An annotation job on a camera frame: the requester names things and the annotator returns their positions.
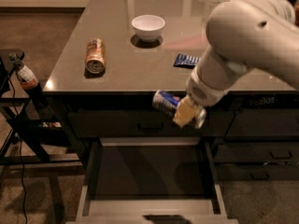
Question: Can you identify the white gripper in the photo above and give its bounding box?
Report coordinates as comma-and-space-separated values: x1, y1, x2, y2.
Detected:
173, 70, 229, 129

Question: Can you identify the dark cola bottle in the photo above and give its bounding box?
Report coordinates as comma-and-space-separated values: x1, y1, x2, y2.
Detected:
8, 53, 48, 110

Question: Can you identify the open middle drawer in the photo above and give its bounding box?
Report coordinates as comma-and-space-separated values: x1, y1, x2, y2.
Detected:
65, 138, 239, 224

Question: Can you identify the blue silver redbull can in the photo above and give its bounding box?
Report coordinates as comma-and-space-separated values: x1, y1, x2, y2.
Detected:
151, 90, 207, 130

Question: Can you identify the orange soda can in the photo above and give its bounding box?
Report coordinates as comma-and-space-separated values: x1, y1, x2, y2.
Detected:
85, 38, 106, 74

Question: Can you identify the white ceramic bowl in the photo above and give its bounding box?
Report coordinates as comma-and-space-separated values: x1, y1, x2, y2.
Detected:
131, 15, 165, 42

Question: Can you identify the closed top drawer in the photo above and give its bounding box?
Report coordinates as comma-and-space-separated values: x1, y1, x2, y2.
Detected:
67, 110, 234, 138

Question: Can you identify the black cable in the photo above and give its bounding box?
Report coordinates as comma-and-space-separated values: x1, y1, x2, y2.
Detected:
7, 75, 30, 224

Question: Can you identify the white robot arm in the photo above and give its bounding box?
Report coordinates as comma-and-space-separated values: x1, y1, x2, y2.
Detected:
173, 0, 299, 127

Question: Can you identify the blue snack packet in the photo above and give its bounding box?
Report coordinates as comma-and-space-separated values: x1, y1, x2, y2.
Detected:
173, 53, 201, 69

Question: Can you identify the dark side table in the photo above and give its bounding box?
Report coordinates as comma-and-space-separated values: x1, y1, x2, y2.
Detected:
0, 49, 79, 166

